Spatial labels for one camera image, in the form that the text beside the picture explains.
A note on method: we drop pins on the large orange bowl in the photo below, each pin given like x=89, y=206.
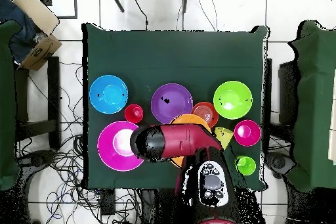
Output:
x=190, y=119

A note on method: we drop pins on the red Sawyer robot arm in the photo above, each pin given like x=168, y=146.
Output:
x=183, y=140

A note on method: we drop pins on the purple bowl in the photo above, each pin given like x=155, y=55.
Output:
x=172, y=103

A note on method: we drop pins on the red cup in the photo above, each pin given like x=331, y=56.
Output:
x=134, y=113

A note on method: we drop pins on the small orange-red bowl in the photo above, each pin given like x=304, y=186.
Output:
x=206, y=112

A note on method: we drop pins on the dark green tablecloth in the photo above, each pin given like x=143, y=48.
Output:
x=170, y=55

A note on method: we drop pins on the yellow cup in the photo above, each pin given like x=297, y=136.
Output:
x=223, y=137

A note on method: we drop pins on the blue bowl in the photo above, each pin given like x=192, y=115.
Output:
x=108, y=94

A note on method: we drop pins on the light green bowl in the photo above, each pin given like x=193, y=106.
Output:
x=232, y=100

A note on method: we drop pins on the large pink bowl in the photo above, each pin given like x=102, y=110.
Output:
x=107, y=145

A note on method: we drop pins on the small crimson bowl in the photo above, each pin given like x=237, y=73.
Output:
x=247, y=133

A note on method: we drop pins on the green cup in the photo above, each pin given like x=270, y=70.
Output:
x=246, y=166

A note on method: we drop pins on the black power strip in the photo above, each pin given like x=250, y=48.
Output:
x=108, y=203

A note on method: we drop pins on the black tripod leg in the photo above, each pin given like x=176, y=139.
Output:
x=185, y=0
x=116, y=0

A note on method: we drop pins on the brown cardboard box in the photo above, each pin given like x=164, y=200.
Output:
x=39, y=53

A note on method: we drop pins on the green cloth covered table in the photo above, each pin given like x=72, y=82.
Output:
x=315, y=103
x=6, y=103

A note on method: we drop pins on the beige box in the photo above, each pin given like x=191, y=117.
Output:
x=36, y=11

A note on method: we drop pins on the dark blue cloth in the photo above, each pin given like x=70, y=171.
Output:
x=18, y=34

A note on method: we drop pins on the black stool frame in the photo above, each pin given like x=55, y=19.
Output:
x=53, y=90

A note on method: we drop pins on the grey pedestal foot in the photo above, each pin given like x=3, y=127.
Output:
x=279, y=163
x=39, y=158

